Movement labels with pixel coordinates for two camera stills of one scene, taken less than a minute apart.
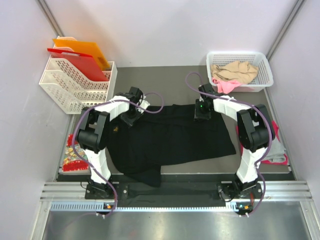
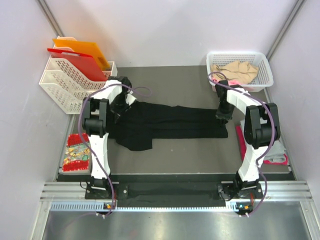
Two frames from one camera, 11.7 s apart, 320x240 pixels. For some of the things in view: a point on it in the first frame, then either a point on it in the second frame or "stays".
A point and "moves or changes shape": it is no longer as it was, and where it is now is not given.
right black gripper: x=198 y=115 -> x=222 y=116
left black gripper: x=130 y=121 -> x=119 y=112
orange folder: x=86 y=48 stays
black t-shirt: x=165 y=134 moves or changes shape
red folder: x=86 y=62 stays
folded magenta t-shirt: x=275 y=127 stays
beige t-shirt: x=237 y=71 stays
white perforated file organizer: x=73 y=88 stays
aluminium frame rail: x=76 y=191 stays
